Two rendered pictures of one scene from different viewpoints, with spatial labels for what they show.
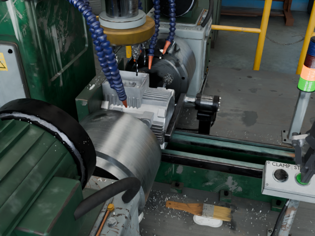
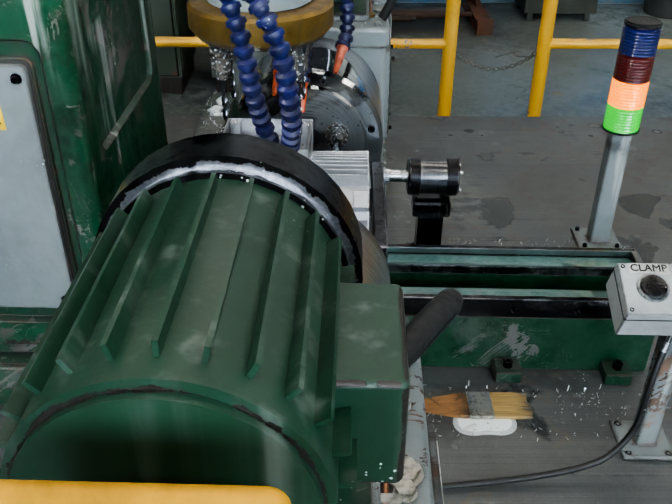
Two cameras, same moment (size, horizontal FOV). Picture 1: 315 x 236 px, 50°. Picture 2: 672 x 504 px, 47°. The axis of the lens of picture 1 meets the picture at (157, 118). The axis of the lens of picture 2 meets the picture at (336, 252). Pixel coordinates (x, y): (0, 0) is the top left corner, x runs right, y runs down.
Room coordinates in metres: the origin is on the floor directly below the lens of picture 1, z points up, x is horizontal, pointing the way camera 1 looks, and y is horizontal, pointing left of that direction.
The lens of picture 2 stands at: (-0.04, 0.22, 1.58)
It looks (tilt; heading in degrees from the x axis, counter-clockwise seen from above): 33 degrees down; 347
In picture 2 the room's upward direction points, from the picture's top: straight up
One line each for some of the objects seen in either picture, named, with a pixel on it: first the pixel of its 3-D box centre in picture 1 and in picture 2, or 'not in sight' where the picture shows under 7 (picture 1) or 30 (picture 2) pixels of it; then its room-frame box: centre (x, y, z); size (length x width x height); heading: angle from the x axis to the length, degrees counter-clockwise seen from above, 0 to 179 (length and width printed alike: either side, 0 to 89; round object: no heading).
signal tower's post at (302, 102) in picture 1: (304, 93); (617, 139); (1.07, -0.54, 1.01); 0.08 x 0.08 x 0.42; 75
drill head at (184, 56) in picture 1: (162, 67); (310, 113); (1.23, -0.02, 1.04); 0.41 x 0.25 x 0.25; 165
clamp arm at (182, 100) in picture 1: (176, 115); (379, 208); (0.92, -0.06, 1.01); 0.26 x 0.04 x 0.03; 166
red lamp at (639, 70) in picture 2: (314, 59); (633, 65); (1.07, -0.54, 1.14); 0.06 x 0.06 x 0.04
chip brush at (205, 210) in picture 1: (198, 209); (458, 405); (0.71, -0.13, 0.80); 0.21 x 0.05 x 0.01; 77
